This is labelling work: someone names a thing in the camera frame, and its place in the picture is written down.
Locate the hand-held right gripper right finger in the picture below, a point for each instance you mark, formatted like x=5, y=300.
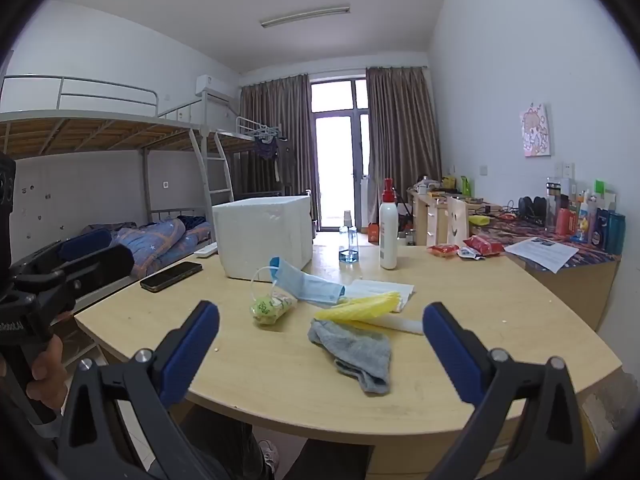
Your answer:
x=452, y=355

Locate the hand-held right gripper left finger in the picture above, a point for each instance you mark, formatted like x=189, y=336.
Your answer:
x=192, y=345

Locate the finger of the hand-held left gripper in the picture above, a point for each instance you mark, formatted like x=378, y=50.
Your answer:
x=100, y=265
x=85, y=242

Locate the grey sock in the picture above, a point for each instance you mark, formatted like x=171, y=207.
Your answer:
x=357, y=355

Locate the white foam sheets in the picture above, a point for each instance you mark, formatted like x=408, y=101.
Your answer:
x=382, y=287

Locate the yellow foam net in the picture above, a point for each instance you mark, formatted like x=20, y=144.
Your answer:
x=350, y=310

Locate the white foam box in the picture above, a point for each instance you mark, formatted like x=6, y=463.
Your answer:
x=260, y=235

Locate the blue face mask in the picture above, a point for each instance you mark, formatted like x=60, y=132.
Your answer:
x=310, y=285

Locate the person's left hand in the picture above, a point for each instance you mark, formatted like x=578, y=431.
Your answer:
x=50, y=375

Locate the blue plaid quilt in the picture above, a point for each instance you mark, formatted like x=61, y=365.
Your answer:
x=155, y=242

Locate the black smartphone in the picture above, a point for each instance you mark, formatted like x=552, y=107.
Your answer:
x=170, y=276

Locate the small clear bag green print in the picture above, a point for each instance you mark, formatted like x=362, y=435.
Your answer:
x=270, y=307

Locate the white remote control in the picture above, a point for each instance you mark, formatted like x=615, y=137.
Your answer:
x=206, y=250

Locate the white snack packet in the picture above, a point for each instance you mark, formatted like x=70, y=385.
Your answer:
x=470, y=254

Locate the grey metal bunk bed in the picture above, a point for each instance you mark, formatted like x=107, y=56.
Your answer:
x=250, y=135
x=75, y=130

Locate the person's leg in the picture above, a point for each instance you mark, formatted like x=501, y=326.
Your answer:
x=225, y=445

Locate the red snack packet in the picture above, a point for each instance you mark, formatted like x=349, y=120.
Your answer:
x=484, y=245
x=443, y=249

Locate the patterned tablecloth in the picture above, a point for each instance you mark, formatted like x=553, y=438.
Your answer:
x=505, y=232

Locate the wooden chair smiley cutout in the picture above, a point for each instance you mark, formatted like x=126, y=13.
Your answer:
x=457, y=220

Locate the person's shoe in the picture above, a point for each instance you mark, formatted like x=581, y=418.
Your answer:
x=269, y=457

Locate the white lotion bottle red cap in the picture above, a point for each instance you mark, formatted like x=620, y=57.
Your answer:
x=388, y=235

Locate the printed paper sheet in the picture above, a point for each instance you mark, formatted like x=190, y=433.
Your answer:
x=542, y=252

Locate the light wooden desk with drawers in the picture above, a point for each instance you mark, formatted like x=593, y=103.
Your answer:
x=425, y=215

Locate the orange box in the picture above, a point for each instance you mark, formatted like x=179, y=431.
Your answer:
x=374, y=234

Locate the grey metal ladder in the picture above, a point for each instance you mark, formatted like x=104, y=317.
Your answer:
x=215, y=170

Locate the clear spray bottle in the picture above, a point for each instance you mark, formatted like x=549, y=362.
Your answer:
x=348, y=247

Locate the black headphones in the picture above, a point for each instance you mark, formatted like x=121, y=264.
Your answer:
x=531, y=207

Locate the green packet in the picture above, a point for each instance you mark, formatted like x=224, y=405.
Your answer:
x=465, y=186

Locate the yellow box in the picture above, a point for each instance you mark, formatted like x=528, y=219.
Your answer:
x=449, y=182

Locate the row of toiletry bottles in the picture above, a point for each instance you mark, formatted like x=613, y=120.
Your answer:
x=595, y=222

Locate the white air conditioner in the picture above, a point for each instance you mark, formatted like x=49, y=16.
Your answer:
x=215, y=87

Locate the hanging dark clothes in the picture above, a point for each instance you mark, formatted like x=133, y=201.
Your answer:
x=266, y=149

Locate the glass balcony door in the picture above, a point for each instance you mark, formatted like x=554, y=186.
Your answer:
x=337, y=160

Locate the brown curtain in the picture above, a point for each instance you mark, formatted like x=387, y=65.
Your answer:
x=280, y=110
x=402, y=125

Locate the ceiling tube light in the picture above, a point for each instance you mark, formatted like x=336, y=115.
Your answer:
x=305, y=16

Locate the single white wall socket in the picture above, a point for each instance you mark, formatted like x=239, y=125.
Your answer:
x=483, y=169

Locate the double white wall socket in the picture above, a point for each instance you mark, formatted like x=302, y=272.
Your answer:
x=565, y=170

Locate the cartoon wall picture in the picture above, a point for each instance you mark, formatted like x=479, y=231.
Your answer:
x=536, y=130

